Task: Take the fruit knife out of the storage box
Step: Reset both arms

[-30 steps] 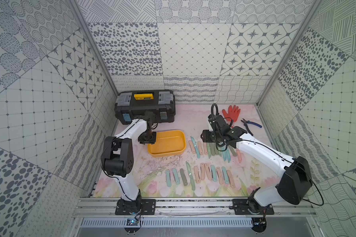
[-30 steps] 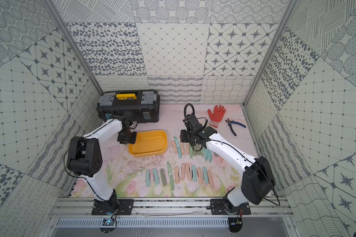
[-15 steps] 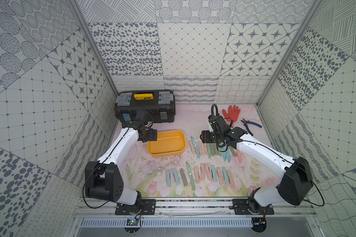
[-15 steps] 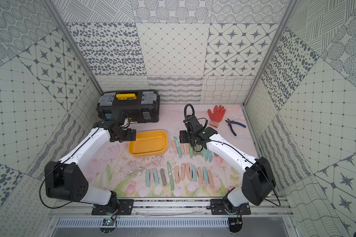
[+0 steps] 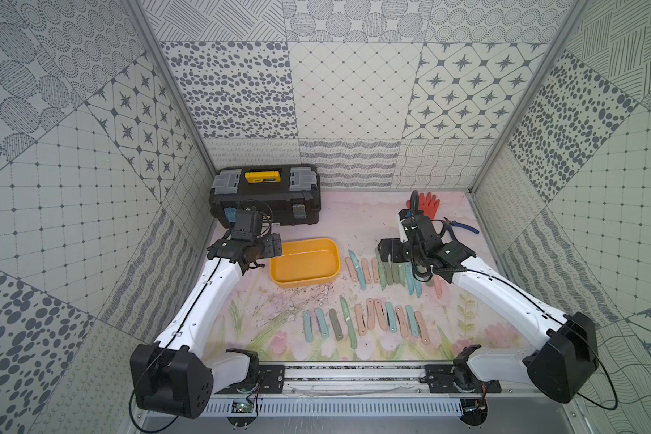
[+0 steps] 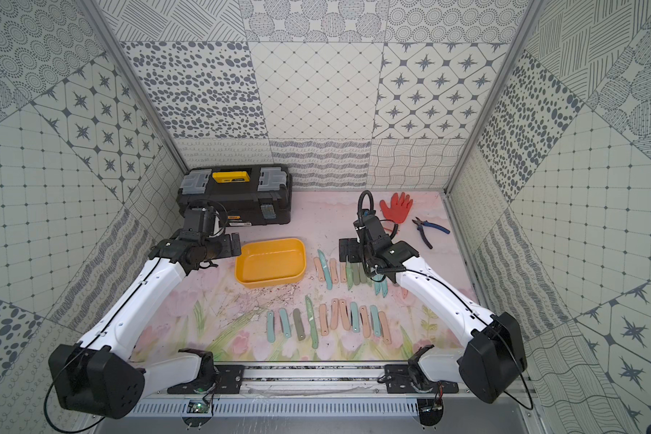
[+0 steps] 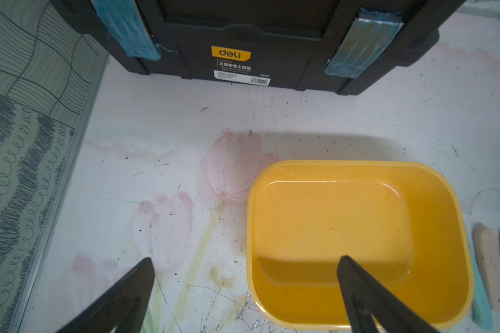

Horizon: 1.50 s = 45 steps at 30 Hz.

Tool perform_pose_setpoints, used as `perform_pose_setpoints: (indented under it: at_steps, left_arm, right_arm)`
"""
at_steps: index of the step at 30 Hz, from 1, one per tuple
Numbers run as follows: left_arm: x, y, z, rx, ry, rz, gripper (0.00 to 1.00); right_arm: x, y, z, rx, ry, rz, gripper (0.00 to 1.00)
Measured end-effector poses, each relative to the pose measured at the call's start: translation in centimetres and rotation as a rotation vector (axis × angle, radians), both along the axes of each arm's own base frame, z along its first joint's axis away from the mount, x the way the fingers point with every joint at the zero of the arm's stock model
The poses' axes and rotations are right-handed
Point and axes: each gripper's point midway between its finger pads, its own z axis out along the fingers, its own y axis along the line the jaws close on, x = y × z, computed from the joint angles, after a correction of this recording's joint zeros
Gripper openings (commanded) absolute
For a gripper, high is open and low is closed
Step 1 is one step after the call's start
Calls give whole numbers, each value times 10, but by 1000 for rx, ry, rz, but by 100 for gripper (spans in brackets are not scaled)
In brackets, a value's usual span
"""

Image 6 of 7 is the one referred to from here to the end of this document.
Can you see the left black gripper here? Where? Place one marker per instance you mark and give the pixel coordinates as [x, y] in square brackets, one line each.
[233, 244]

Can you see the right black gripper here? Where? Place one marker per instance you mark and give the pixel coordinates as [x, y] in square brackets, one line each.
[353, 244]

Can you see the green sheath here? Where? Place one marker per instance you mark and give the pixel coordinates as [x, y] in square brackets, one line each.
[356, 275]

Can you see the pale pink folding knife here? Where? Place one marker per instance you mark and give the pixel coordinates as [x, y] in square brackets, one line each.
[319, 270]
[333, 268]

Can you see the green fruit knife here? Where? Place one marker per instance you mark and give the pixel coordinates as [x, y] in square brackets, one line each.
[350, 276]

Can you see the long teal knife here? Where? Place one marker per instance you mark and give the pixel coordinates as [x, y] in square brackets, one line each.
[325, 270]

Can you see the yellow plastic storage box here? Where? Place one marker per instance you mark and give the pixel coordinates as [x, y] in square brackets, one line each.
[271, 263]

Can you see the beige pink knife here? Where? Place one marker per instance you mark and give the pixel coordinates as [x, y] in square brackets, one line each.
[323, 319]

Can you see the grey green knife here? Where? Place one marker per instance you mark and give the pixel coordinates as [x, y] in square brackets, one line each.
[299, 326]

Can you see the long green knife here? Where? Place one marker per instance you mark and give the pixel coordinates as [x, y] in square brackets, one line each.
[313, 328]

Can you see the light teal folding knife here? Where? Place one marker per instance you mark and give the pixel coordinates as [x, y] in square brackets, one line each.
[284, 322]

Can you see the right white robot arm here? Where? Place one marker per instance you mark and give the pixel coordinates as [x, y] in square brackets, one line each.
[493, 347]

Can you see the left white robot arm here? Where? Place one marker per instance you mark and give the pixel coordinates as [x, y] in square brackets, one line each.
[189, 249]

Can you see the red work glove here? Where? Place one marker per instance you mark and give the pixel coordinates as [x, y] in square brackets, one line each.
[398, 208]

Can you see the black plastic toolbox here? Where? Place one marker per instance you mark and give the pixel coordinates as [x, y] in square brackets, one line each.
[243, 195]

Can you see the floral pink table mat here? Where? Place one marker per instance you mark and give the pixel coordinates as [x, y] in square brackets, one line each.
[210, 310]

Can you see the blue handled pliers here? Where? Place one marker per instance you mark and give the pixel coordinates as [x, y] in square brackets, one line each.
[422, 225]

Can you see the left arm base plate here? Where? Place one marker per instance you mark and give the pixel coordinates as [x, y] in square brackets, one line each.
[221, 379]

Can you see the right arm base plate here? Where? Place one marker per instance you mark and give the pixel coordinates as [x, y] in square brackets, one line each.
[400, 379]

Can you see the aluminium frame rail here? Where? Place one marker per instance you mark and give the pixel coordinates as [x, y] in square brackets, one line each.
[325, 380]

